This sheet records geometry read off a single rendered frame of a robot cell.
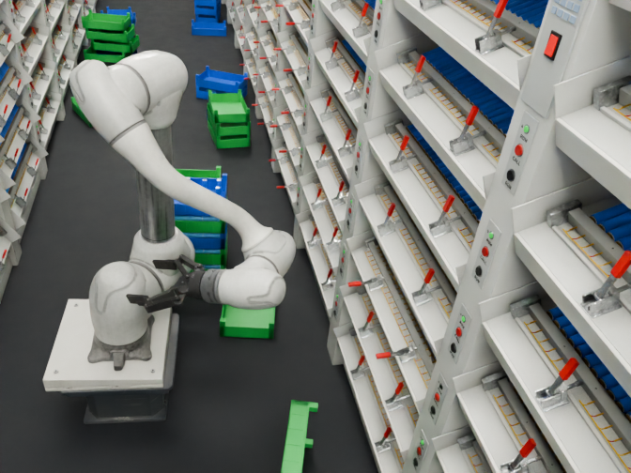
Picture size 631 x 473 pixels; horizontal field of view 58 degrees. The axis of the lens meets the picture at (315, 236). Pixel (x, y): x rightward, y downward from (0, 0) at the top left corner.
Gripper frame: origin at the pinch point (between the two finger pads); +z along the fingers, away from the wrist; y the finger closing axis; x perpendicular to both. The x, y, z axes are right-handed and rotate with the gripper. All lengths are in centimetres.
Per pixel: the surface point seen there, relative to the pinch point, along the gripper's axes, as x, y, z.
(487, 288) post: -21, 16, -93
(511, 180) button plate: -40, 11, -97
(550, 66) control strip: -57, 9, -102
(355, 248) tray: 18, -37, -47
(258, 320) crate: 60, -40, 2
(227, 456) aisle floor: 57, 17, -13
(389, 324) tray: 20, -9, -64
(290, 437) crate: 43, 15, -37
